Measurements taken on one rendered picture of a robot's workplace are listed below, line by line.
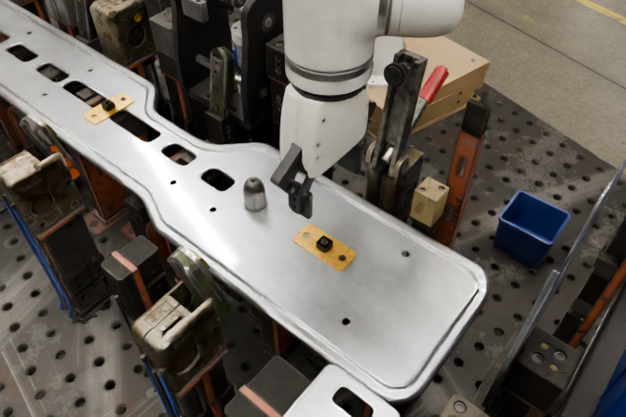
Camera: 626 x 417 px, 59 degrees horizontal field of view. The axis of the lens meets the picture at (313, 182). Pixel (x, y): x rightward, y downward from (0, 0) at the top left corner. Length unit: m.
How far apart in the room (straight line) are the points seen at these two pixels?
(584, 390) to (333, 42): 0.44
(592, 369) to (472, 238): 0.55
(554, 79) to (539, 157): 1.60
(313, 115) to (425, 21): 0.13
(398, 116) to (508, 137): 0.72
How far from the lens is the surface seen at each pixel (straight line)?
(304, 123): 0.54
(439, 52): 1.48
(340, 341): 0.67
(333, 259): 0.73
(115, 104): 1.02
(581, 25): 3.49
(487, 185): 1.30
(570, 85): 2.98
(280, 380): 0.68
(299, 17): 0.49
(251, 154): 0.88
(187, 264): 0.61
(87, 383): 1.05
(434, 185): 0.75
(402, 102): 0.73
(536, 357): 0.62
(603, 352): 0.71
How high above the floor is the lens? 1.59
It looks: 46 degrees down
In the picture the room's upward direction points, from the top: straight up
